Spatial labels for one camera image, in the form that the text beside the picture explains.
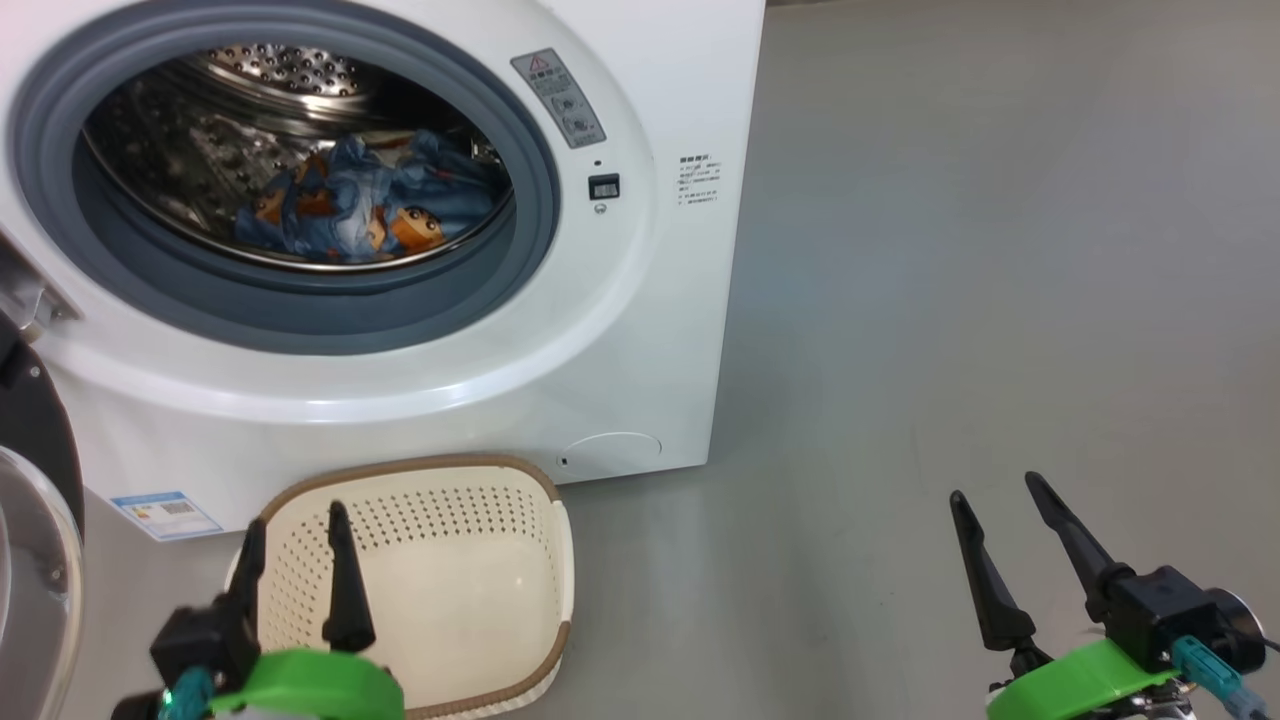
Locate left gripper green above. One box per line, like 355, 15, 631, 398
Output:
208, 500, 407, 720

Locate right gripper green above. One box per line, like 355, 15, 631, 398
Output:
949, 472, 1183, 720

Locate black glass washer door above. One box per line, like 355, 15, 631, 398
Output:
0, 310, 86, 720

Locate white front-load washing machine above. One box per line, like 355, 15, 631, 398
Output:
0, 0, 766, 536

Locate metal door hinge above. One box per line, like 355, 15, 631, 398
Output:
0, 235, 81, 341

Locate stainless steel washer drum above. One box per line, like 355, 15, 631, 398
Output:
83, 42, 516, 273

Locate blue energy label sticker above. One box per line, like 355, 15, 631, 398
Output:
110, 490, 223, 542

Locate cream perforated laundry basket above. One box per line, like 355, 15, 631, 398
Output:
228, 455, 576, 720

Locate round white filter cover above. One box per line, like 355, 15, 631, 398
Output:
560, 432, 663, 479

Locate grey warning label sticker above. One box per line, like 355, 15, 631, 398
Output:
511, 48, 607, 149

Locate teal left camera cable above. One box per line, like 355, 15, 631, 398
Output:
158, 668, 214, 720

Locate teal camera cable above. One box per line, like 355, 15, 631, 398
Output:
1172, 635, 1269, 720
158, 668, 214, 720

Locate teal right camera cable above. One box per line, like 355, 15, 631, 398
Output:
1172, 635, 1269, 720

